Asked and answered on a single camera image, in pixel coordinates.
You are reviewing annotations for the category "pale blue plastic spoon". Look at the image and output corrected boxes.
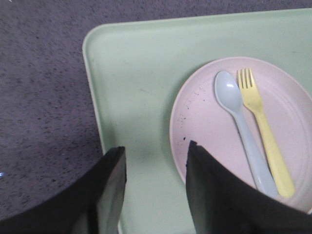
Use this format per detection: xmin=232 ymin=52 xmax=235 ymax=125
xmin=214 ymin=71 xmax=278 ymax=198

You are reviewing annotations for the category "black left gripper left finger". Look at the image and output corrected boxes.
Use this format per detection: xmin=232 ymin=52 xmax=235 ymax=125
xmin=0 ymin=147 xmax=126 ymax=234

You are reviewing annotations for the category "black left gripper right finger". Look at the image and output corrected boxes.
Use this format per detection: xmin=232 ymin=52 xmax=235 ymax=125
xmin=186 ymin=141 xmax=312 ymax=234

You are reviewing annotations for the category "cream round plate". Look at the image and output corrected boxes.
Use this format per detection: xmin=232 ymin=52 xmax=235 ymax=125
xmin=170 ymin=57 xmax=312 ymax=213

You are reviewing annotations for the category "yellow plastic fork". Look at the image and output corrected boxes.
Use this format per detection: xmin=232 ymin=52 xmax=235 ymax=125
xmin=237 ymin=68 xmax=295 ymax=198

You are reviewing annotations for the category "light green plastic tray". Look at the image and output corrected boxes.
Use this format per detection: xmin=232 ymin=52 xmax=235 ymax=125
xmin=83 ymin=8 xmax=312 ymax=234

